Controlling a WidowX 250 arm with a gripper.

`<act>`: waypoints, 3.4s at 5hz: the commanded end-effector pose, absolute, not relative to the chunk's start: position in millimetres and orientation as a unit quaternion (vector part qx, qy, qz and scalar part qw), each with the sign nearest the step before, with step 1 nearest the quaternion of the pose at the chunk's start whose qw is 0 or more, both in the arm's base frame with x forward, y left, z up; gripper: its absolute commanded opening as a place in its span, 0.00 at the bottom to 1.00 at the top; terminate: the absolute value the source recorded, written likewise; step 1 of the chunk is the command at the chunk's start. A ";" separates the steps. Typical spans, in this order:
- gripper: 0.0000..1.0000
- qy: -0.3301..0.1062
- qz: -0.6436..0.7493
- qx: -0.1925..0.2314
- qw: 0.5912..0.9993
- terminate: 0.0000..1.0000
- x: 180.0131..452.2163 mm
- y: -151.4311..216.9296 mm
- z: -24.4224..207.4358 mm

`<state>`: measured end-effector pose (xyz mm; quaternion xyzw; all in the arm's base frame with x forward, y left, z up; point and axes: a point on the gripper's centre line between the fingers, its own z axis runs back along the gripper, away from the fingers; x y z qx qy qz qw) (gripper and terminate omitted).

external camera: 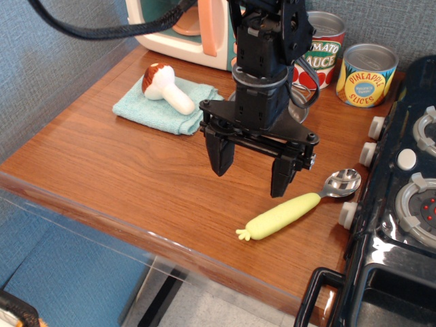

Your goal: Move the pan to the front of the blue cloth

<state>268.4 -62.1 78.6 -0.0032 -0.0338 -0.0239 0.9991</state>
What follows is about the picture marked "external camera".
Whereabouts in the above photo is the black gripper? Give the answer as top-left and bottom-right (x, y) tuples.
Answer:
(200, 66), (319, 198)

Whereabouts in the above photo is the small metal pot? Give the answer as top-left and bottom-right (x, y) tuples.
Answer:
(225, 82), (309, 130)

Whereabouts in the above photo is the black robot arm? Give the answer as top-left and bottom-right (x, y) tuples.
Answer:
(200, 1), (320, 198)

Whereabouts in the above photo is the light blue folded cloth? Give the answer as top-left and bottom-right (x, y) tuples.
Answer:
(112, 78), (223, 136)

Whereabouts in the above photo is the orange object at corner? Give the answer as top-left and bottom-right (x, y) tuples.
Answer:
(1, 290), (48, 327)

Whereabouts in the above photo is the plush mushroom toy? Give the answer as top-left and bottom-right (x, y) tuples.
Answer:
(142, 63), (195, 115)

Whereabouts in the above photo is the tomato sauce can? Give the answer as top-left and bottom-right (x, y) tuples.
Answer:
(304, 11), (346, 89)

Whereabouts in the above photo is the toy microwave oven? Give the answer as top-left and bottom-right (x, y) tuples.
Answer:
(136, 1), (236, 71)

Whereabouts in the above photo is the pineapple slices can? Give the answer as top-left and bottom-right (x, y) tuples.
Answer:
(336, 44), (399, 108)

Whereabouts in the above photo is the black toy stove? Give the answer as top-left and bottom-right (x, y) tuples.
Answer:
(295, 55), (435, 326)

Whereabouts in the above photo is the clear acrylic table guard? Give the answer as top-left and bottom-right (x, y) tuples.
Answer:
(1, 190), (294, 326)

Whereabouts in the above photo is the spoon with yellow handle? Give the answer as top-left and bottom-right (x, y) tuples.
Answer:
(236, 168), (362, 241)

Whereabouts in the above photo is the black braided cable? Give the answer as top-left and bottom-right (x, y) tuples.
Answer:
(27, 0), (198, 40)

